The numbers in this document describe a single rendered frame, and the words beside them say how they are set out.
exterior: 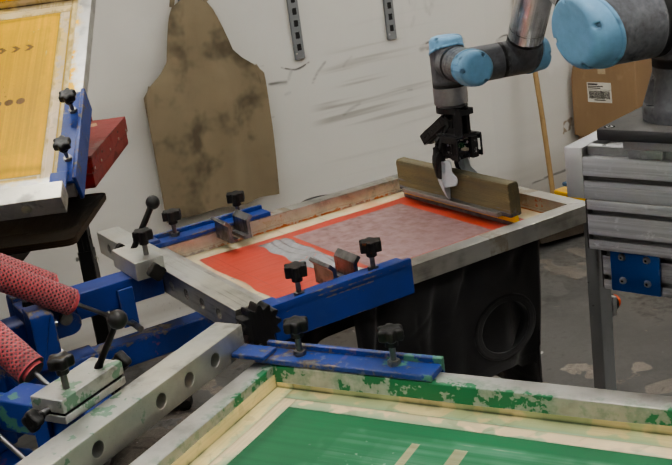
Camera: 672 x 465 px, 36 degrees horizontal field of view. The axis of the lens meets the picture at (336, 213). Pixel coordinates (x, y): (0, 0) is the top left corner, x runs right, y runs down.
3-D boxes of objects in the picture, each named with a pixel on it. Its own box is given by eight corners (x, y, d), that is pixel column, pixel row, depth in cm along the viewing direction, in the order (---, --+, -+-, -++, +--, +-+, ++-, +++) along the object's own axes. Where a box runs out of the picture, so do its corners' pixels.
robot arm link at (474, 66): (508, 44, 208) (485, 39, 218) (458, 53, 205) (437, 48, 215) (511, 82, 210) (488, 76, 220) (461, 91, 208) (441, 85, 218)
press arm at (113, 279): (153, 286, 200) (149, 262, 198) (165, 293, 195) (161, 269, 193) (68, 312, 191) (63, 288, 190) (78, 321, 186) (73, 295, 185)
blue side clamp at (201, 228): (264, 232, 242) (259, 204, 240) (274, 236, 238) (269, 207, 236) (147, 267, 228) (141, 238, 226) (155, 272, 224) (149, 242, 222)
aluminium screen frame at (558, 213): (428, 179, 264) (426, 165, 263) (594, 219, 216) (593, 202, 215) (146, 264, 226) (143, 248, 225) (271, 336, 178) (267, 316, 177)
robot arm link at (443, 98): (425, 88, 225) (454, 80, 229) (427, 108, 226) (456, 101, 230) (446, 90, 218) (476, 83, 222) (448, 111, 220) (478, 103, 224)
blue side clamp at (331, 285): (399, 286, 196) (395, 252, 194) (415, 293, 192) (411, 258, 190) (263, 335, 182) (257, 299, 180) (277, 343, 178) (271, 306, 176)
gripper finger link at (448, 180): (452, 203, 225) (453, 162, 223) (436, 199, 230) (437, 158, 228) (463, 202, 227) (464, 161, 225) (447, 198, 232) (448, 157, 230)
